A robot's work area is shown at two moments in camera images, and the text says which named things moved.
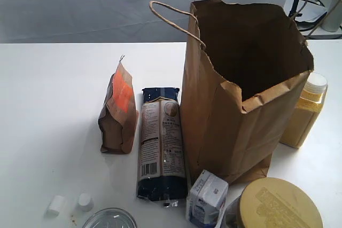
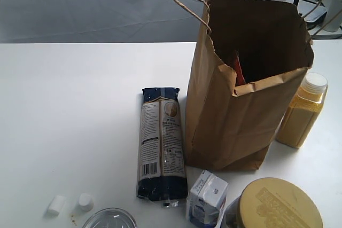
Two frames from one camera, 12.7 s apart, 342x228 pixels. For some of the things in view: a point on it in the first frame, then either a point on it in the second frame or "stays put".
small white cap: [85, 202] stays put
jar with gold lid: [272, 203] stays put
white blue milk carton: [206, 203] stays put
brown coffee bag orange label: [118, 120] -> [240, 78]
